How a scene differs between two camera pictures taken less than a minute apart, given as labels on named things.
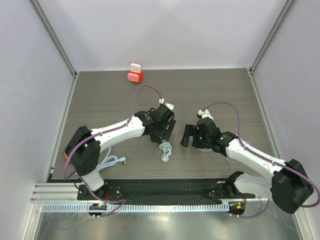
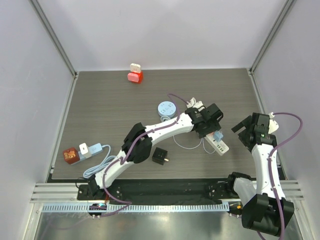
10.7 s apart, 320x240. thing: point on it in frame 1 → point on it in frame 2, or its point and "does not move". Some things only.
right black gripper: [195, 141] → [245, 125]
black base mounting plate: [172, 191] does not move
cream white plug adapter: [135, 67] does not move
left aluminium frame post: [46, 21] does not move
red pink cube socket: [136, 77] does not move
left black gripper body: [162, 132] → [211, 127]
